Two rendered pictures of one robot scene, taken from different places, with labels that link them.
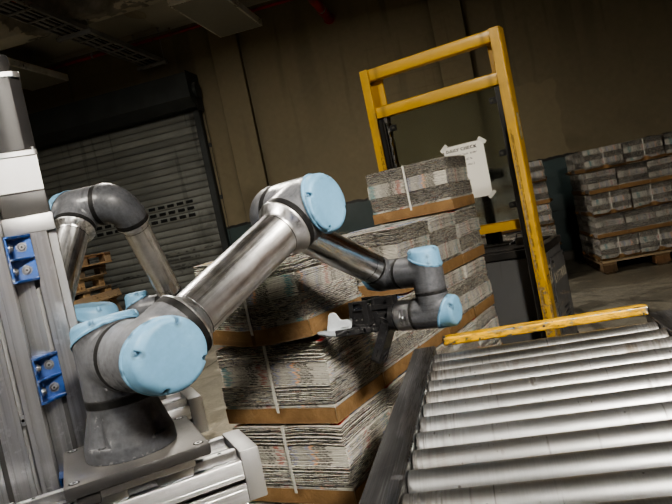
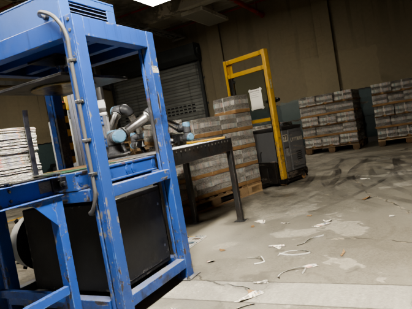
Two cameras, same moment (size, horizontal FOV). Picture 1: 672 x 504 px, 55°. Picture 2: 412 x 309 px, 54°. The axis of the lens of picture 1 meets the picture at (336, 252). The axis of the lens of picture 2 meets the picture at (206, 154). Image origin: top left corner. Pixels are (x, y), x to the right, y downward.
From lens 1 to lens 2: 2.83 m
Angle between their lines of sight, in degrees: 15
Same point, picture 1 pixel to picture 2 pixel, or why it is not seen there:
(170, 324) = (119, 130)
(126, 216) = (127, 112)
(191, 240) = not seen: hidden behind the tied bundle
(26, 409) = not seen: hidden behind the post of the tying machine
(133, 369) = (113, 137)
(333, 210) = not seen: hidden behind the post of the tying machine
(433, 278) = (186, 129)
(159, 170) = (180, 89)
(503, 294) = (269, 144)
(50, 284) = (105, 125)
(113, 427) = (112, 149)
